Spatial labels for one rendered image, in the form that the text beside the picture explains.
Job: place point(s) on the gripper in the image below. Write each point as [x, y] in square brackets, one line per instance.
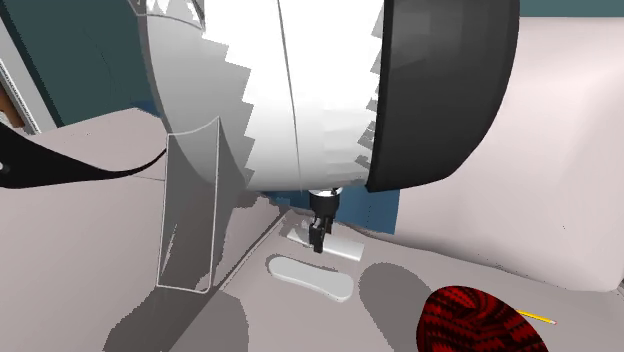
[322, 214]

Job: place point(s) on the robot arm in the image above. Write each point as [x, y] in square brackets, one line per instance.
[312, 97]

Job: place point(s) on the white flat rectangular box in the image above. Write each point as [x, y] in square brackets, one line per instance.
[343, 247]

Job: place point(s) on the red black patterned ball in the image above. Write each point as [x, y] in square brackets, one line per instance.
[478, 324]

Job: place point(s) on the yellow pencil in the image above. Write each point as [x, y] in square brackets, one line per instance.
[536, 316]

